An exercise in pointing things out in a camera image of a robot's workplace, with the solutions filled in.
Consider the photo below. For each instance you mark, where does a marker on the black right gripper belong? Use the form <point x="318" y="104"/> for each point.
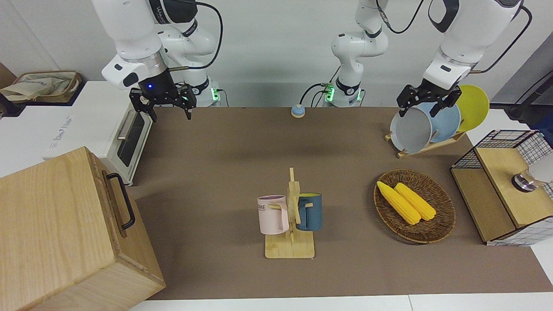
<point x="155" y="84"/>

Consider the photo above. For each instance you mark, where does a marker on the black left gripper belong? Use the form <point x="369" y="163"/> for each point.
<point x="432" y="93"/>

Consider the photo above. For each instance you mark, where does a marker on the wooden drawer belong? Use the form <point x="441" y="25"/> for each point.
<point x="138" y="250"/>

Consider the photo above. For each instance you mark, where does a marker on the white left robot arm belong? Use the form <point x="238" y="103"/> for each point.
<point x="471" y="26"/>

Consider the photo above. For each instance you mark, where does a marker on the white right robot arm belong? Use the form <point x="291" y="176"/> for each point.
<point x="129" y="26"/>

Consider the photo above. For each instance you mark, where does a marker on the grey plate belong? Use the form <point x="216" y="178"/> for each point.
<point x="410" y="131"/>

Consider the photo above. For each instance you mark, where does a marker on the light blue plate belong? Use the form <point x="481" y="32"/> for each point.
<point x="447" y="123"/>

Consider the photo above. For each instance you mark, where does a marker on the wooden plate rack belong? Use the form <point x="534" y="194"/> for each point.
<point x="427" y="147"/>

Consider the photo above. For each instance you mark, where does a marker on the yellow plate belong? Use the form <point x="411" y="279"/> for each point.
<point x="473" y="106"/>

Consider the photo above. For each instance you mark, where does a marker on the white toaster oven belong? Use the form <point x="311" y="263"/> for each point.
<point x="93" y="116"/>

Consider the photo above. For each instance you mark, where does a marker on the brown table mat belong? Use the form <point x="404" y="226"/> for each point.
<point x="216" y="172"/>

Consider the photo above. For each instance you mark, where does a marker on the yellow corn cob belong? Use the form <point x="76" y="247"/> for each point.
<point x="417" y="201"/>
<point x="399" y="203"/>

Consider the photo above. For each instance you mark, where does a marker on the black floor equipment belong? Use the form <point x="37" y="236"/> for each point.
<point x="525" y="110"/>

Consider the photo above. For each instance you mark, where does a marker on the brown wicker basket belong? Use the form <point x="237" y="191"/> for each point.
<point x="436" y="229"/>

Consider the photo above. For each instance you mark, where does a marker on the beige tote bag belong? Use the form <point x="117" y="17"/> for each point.
<point x="41" y="84"/>

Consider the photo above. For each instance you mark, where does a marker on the pink ceramic mug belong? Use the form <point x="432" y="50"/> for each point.
<point x="272" y="216"/>

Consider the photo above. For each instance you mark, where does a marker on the dark blue mug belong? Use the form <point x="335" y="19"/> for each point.
<point x="311" y="214"/>

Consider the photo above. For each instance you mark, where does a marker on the light wooden cabinet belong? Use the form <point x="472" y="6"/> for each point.
<point x="52" y="233"/>

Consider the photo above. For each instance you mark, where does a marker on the wooden mug rack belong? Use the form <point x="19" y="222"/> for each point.
<point x="289" y="248"/>

